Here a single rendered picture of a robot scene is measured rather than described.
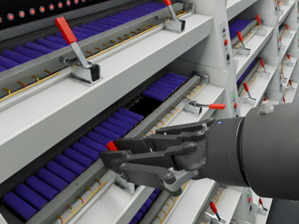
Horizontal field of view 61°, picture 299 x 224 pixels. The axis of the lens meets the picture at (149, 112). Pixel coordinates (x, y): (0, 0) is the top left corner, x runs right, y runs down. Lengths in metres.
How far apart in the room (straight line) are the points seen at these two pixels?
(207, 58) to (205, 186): 0.35
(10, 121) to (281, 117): 0.27
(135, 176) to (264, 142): 0.16
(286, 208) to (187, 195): 1.06
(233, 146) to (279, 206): 1.44
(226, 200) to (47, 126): 0.74
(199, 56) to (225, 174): 0.52
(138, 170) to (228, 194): 0.67
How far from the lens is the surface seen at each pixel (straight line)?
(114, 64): 0.41
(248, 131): 0.25
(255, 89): 1.19
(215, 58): 0.74
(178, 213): 0.66
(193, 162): 0.29
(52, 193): 0.45
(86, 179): 0.45
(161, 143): 0.37
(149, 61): 0.46
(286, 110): 0.25
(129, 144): 0.41
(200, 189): 0.71
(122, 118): 0.57
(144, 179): 0.32
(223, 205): 0.93
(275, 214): 1.66
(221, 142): 0.27
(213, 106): 0.60
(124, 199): 0.44
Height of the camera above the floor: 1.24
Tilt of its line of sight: 24 degrees down
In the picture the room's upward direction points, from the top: 17 degrees counter-clockwise
